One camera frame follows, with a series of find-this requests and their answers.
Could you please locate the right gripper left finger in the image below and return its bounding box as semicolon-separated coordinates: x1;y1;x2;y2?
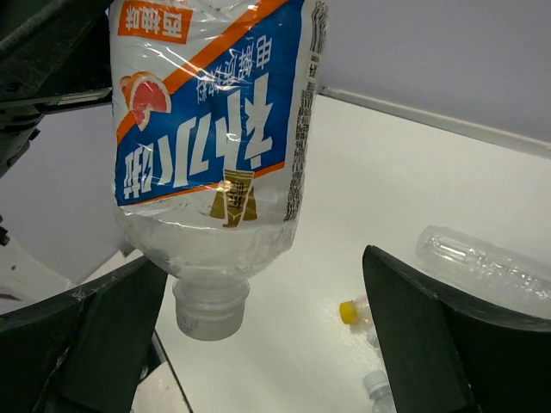
1;257;167;412

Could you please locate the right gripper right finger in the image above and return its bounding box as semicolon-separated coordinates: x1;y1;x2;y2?
362;245;550;413

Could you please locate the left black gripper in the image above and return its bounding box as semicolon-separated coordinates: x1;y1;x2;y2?
1;0;112;173

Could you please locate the bottle white blue orange label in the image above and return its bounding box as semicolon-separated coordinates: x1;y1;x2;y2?
108;1;328;341

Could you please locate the clear crushed bottle near bin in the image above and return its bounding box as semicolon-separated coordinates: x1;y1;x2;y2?
415;226;550;319

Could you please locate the clear bottle white blue cap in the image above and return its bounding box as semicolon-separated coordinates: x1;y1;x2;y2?
362;370;397;413

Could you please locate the clear bottle blue label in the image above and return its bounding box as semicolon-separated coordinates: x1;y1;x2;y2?
366;326;381;350

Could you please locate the small bottle orange band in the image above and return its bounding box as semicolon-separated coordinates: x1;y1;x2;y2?
338;295;374;333

